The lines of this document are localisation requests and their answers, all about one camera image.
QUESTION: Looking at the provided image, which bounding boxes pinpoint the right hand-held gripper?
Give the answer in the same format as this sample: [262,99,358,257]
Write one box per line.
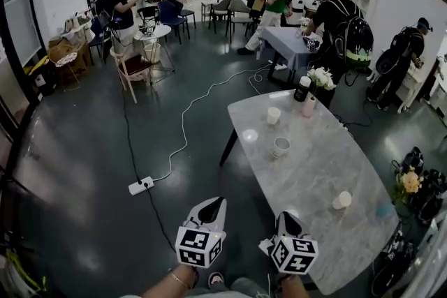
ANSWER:
[258,211,320,276]

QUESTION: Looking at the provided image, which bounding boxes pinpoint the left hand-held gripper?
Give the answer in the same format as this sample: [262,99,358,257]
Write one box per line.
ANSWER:
[174,196,228,269]

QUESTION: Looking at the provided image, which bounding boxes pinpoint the person's right forearm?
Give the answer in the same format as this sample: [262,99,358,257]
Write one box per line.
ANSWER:
[279,274,310,298]

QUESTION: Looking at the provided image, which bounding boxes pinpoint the person's left forearm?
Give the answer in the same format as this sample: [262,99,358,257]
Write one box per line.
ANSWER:
[141,263,198,298]

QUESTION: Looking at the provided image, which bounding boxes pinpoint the person's left shoe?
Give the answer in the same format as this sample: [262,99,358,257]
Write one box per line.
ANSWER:
[208,271,225,289]

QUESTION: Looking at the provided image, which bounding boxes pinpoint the person's grey trousers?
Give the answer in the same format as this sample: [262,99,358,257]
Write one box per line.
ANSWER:
[184,276,272,298]

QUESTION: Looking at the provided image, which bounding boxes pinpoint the blue vase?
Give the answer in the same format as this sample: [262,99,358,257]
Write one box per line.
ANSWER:
[376,202,395,221]

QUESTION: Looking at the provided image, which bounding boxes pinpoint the black round bag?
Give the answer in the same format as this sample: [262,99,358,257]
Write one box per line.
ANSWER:
[369,230,420,297]

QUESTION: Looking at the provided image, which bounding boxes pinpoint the pink vase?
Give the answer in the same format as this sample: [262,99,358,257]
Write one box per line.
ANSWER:
[302,96,317,119]

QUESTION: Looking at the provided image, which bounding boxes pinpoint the orange flower bouquet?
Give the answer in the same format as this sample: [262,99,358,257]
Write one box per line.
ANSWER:
[393,165,425,205]

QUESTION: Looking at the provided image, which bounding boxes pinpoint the black bottle white cap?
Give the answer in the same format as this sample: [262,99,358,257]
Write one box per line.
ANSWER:
[293,75,312,103]

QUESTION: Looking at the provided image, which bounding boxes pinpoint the pile of black backpacks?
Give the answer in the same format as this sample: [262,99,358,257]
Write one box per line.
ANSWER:
[390,146,447,224]

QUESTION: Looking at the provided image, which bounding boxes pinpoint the white metal rack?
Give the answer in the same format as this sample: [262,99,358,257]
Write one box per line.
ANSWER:
[408,184,447,298]

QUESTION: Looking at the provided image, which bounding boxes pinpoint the white flower bouquet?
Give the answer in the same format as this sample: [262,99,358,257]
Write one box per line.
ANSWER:
[307,66,337,98]

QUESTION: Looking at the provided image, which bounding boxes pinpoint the wooden chair dark seat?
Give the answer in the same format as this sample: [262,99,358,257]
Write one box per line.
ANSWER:
[110,47,158,104]

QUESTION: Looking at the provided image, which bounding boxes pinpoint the table with blue-grey cloth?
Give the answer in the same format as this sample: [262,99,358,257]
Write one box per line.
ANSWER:
[256,26,328,81]

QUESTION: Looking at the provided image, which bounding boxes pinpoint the white dressing table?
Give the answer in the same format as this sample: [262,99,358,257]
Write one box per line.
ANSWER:
[396,62,441,114]

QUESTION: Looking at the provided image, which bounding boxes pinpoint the round white side table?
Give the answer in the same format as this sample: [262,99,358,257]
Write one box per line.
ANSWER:
[134,24,175,73]

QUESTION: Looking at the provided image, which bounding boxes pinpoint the yellow-green scooter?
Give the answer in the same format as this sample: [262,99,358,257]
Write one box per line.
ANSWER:
[0,247,48,298]

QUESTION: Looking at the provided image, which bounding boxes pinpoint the black green backpack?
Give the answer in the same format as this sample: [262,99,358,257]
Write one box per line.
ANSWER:
[328,15,374,70]

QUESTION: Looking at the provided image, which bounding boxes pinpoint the blue chair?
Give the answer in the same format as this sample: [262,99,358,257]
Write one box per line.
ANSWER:
[156,0,191,45]
[87,15,112,64]

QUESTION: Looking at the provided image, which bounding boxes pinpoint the grey chair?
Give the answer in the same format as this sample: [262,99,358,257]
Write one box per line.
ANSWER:
[225,0,258,43]
[208,0,233,34]

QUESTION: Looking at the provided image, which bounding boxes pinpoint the brown cardboard box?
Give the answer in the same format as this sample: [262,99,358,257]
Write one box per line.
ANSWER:
[48,34,94,77]

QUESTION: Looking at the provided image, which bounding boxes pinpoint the yellow black toolbox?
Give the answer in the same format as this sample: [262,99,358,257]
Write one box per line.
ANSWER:
[24,55,59,97]

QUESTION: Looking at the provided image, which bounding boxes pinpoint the white board panel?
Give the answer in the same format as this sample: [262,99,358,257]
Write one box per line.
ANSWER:
[3,0,43,67]

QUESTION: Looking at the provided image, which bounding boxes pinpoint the thin wrist bracelet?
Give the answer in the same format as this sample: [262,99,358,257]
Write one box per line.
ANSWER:
[168,268,193,290]

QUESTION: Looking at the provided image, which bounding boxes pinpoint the black floor cable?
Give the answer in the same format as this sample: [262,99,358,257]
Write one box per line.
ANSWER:
[120,45,177,254]

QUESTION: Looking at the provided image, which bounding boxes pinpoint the long white floor cable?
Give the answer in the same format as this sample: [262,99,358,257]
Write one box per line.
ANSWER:
[152,64,277,183]

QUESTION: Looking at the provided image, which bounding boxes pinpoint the wire chair floral cushion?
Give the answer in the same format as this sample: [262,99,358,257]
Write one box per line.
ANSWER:
[47,41,83,87]

